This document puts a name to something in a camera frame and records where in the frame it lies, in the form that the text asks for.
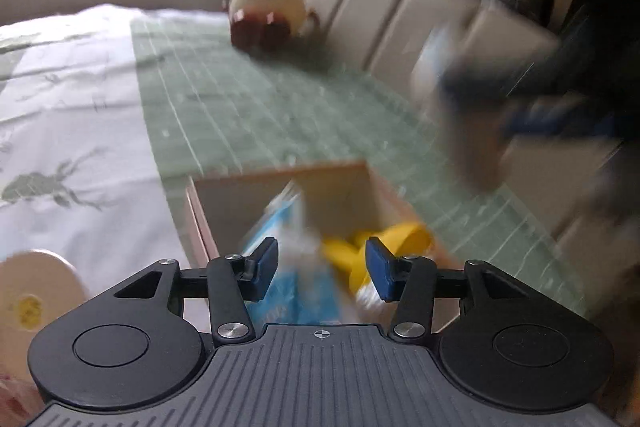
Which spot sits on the beige padded headboard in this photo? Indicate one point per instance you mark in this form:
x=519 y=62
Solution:
x=390 y=17

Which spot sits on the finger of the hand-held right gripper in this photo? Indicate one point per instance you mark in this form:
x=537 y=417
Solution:
x=490 y=84
x=550 y=117

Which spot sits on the yellow toy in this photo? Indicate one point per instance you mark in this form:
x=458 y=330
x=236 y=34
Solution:
x=345 y=254

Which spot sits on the green checked bed sheet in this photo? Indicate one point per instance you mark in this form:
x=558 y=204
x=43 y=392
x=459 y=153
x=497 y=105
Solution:
x=260 y=107

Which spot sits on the pink cardboard box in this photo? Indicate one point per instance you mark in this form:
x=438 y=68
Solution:
x=235 y=207

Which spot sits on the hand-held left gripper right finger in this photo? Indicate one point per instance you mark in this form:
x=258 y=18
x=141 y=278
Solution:
x=379 y=272

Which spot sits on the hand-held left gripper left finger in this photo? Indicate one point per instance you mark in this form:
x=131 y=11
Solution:
x=267 y=268

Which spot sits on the cream round plush toy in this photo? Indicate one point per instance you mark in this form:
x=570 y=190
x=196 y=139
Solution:
x=267 y=7

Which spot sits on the clear jar with powder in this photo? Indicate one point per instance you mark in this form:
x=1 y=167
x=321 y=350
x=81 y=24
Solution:
x=35 y=292

